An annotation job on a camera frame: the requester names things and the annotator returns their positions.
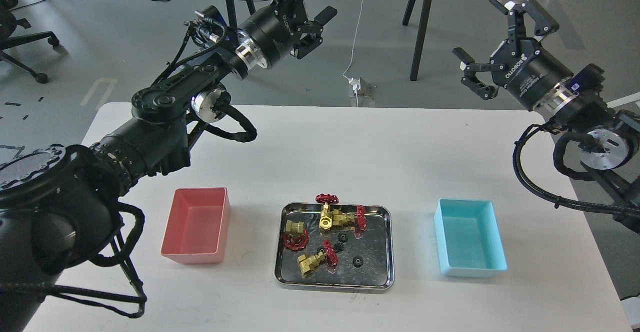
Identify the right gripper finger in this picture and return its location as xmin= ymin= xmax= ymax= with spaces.
xmin=489 ymin=0 xmax=559 ymax=48
xmin=452 ymin=47 xmax=501 ymax=100

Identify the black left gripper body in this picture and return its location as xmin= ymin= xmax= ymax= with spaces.
xmin=235 ymin=0 xmax=325 ymax=70

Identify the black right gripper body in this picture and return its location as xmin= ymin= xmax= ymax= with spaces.
xmin=489 ymin=37 xmax=574 ymax=111

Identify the brass valve red handle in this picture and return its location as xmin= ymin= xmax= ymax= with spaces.
xmin=331 ymin=205 xmax=367 ymax=232
xmin=296 ymin=240 xmax=339 ymax=277
xmin=283 ymin=220 xmax=310 ymax=252
xmin=315 ymin=194 xmax=339 ymax=233

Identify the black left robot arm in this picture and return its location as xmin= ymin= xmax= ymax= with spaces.
xmin=0 ymin=0 xmax=337 ymax=332

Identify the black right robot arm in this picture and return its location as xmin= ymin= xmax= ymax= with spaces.
xmin=453 ymin=0 xmax=640 ymax=233

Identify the light blue plastic box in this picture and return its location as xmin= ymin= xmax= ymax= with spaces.
xmin=434 ymin=198 xmax=508 ymax=278

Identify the pink plastic box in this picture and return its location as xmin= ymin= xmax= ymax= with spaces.
xmin=160 ymin=187 xmax=231 ymax=264

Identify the white power adapter on floor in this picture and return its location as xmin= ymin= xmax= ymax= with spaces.
xmin=347 ymin=77 xmax=373 ymax=97

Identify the black stand leg right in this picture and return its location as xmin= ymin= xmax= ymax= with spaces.
xmin=402 ymin=0 xmax=433 ymax=81

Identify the shiny metal tray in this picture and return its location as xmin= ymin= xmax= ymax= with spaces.
xmin=274 ymin=201 xmax=395 ymax=291

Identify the black office chair base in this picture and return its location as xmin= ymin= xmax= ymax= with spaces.
xmin=0 ymin=0 xmax=60 ymax=84

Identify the white cable on floor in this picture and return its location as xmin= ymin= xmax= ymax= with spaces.
xmin=342 ymin=0 xmax=370 ymax=80

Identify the brass valve red handle top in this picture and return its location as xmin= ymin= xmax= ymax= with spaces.
xmin=315 ymin=194 xmax=339 ymax=233

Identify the brass valve red handle bottom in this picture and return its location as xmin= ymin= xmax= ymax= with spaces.
xmin=296 ymin=240 xmax=339 ymax=277

